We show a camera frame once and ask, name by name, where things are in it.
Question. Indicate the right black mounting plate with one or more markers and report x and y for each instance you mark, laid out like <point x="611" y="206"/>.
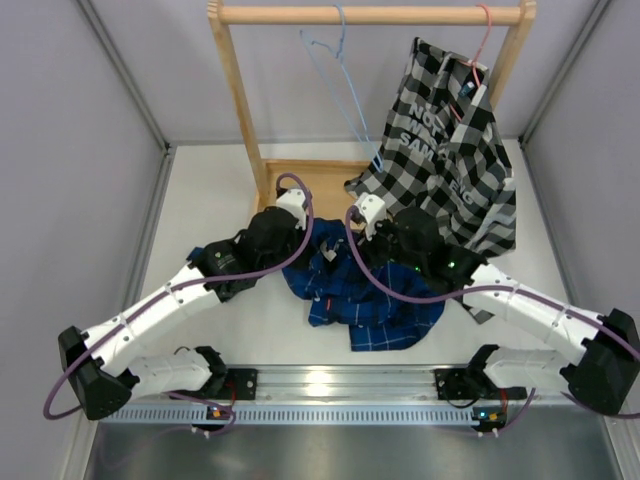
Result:
<point x="452" y="385"/>

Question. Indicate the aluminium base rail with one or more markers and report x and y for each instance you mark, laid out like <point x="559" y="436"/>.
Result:
<point x="291" y="383"/>

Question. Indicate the right aluminium frame post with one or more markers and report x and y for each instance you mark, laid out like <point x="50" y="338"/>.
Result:
<point x="580" y="41"/>

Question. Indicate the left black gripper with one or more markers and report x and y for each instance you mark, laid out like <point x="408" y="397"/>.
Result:
<point x="299" y="234"/>

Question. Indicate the left aluminium frame post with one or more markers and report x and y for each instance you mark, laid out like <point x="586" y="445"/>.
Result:
<point x="112" y="53"/>

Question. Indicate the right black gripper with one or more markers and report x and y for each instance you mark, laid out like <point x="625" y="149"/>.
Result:
<point x="368" y="248"/>

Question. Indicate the black white checkered shirt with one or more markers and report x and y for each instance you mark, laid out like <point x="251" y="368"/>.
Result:
<point x="441" y="152"/>

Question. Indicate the perforated cable duct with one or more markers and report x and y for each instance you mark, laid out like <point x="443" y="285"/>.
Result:
<point x="198" y="414"/>

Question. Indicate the black mounting plate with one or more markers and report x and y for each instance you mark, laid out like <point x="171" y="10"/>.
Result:
<point x="452" y="385"/>
<point x="239" y="384"/>

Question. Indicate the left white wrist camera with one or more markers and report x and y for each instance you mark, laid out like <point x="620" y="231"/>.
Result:
<point x="294" y="201"/>

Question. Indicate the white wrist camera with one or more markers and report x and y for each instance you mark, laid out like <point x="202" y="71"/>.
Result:
<point x="294" y="201"/>
<point x="369" y="211"/>

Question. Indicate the pink wire hanger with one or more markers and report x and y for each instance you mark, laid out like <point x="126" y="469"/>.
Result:
<point x="474" y="62"/>

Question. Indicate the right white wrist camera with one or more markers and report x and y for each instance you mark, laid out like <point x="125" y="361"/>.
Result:
<point x="369" y="211"/>

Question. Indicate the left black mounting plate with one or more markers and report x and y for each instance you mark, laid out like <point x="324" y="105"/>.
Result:
<point x="239" y="384"/>

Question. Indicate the blue plaid shirt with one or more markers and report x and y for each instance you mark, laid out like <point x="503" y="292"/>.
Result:
<point x="324" y="273"/>

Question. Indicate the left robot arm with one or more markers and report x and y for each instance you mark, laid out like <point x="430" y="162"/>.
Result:
<point x="108" y="365"/>

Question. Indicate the wooden clothes rack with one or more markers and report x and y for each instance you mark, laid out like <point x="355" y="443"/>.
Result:
<point x="325" y="177"/>

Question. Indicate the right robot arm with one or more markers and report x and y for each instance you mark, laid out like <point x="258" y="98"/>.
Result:
<point x="589" y="357"/>

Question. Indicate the aluminium frame post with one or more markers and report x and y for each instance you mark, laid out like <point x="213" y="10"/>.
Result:
<point x="112" y="53"/>
<point x="580" y="41"/>

